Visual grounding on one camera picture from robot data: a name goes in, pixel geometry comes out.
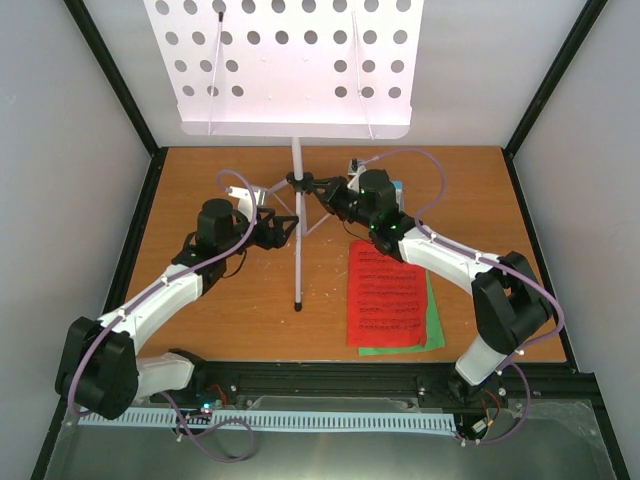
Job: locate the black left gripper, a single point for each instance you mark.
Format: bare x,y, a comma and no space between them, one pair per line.
278,238

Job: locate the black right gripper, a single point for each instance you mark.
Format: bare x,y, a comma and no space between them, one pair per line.
333,187

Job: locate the blue metronome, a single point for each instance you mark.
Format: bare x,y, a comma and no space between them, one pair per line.
399,194

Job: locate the red sheet music page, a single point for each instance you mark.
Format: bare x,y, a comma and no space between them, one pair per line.
386,300

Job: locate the white music stand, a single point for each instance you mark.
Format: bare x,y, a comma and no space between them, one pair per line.
290,69

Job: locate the green sheet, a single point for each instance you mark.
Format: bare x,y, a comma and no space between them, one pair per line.
434,333

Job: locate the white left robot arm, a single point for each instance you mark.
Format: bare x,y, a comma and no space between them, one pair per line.
100,370

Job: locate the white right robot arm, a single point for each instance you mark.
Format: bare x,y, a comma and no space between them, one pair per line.
510,305

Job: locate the small green led circuit board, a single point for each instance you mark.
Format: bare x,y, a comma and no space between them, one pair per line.
208,407

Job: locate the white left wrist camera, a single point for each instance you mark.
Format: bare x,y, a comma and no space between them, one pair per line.
243,195

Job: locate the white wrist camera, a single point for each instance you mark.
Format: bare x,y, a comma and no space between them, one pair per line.
243,195
355,167

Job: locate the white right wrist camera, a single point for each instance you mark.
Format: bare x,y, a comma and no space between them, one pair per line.
355,167

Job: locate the black aluminium front rail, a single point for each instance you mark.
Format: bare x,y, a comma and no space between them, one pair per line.
423,385

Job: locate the light blue slotted cable duct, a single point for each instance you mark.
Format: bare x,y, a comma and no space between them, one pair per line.
285,421

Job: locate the black right frame post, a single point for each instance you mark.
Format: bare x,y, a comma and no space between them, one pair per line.
578,33

